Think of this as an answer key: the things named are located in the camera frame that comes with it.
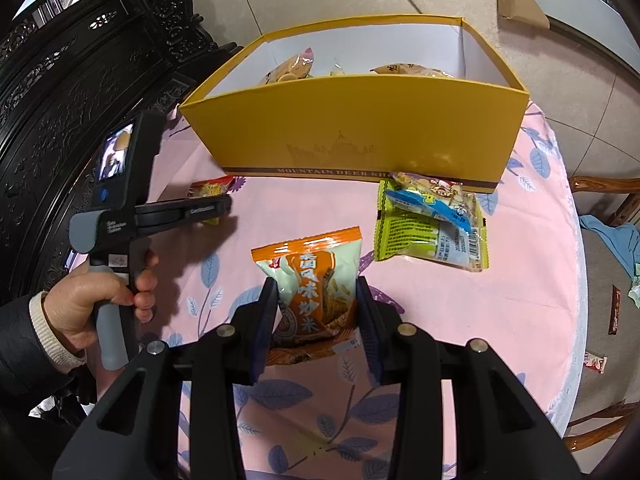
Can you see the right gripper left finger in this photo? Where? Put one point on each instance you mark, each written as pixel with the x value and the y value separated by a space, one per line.
pixel 132 433

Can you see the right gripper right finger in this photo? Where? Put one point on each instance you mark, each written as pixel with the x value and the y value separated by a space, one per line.
pixel 501 432

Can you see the red yellow snack packet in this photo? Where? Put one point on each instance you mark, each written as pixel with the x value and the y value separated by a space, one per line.
pixel 218 187

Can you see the orange fried rice packet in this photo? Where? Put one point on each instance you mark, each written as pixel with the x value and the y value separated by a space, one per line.
pixel 316 278

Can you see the brown cake packet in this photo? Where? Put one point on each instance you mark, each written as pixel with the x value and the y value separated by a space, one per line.
pixel 410 69

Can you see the dark sleeve forearm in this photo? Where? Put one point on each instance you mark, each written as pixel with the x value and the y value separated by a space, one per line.
pixel 34 363

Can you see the person left hand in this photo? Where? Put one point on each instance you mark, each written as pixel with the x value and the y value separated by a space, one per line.
pixel 69 304

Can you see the dark carved wooden furniture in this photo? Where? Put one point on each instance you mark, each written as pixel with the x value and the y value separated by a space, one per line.
pixel 64 84

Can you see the wooden chair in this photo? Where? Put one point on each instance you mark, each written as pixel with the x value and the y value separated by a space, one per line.
pixel 606 402

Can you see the white red candy wrapper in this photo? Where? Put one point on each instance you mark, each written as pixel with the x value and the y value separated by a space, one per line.
pixel 594 362

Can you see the pink floral tablecloth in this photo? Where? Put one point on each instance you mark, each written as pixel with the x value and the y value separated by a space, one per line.
pixel 326 419

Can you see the red wrapper on chair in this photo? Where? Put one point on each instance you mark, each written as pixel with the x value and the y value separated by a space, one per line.
pixel 614 321

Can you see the small green white packet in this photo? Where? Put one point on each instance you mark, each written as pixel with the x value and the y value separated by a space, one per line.
pixel 634 292

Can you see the blue cloth on chair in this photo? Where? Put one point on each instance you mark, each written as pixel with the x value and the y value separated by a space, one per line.
pixel 622 241

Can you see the blue green nut packet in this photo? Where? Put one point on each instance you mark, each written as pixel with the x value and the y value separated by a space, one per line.
pixel 430 219

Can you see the yellow cardboard box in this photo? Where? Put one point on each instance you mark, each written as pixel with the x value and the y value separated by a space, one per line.
pixel 344 122

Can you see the cardboard corner protector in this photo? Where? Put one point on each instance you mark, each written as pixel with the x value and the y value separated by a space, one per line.
pixel 523 11

